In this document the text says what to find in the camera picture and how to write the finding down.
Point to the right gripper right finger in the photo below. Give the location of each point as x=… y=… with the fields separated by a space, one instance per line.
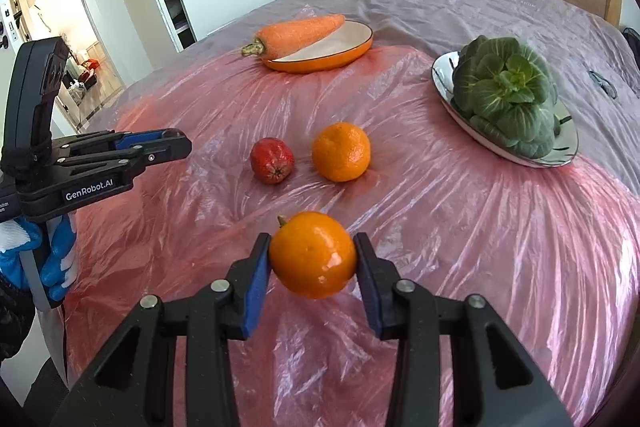
x=496 y=381

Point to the orange oval dish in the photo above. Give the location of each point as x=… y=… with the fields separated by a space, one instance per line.
x=342 y=47

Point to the orange mandarin back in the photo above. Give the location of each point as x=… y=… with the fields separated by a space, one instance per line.
x=341 y=152

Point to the orange carrot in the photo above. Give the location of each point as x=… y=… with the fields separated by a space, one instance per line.
x=285 y=38

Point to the red apple back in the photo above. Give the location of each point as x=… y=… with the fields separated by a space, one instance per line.
x=272 y=160

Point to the small blue object on bed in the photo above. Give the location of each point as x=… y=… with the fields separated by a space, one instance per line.
x=605 y=85

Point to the orange mandarin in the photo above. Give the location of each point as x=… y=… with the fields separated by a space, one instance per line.
x=341 y=152
x=312 y=255

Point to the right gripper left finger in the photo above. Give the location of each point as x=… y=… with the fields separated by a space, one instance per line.
x=130 y=381

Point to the black backpack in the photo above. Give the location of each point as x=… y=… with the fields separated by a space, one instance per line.
x=633 y=39

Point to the pink plastic sheet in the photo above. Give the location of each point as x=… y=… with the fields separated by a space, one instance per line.
x=555 y=251

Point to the white patterned plate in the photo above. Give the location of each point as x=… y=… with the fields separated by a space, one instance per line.
x=566 y=143

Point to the green leafy vegetable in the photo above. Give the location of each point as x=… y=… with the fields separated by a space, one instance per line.
x=504 y=88

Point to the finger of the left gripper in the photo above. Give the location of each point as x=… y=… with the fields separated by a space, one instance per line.
x=172 y=140
x=118 y=157

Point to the left blue gloved hand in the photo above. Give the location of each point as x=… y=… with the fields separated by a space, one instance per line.
x=39 y=258

